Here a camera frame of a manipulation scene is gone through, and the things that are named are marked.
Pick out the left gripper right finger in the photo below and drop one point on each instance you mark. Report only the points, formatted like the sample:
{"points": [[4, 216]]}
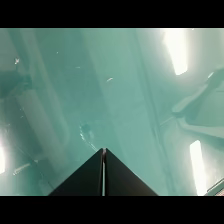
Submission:
{"points": [[121, 178]]}

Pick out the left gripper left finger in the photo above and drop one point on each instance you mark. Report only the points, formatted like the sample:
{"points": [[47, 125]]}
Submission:
{"points": [[87, 180]]}

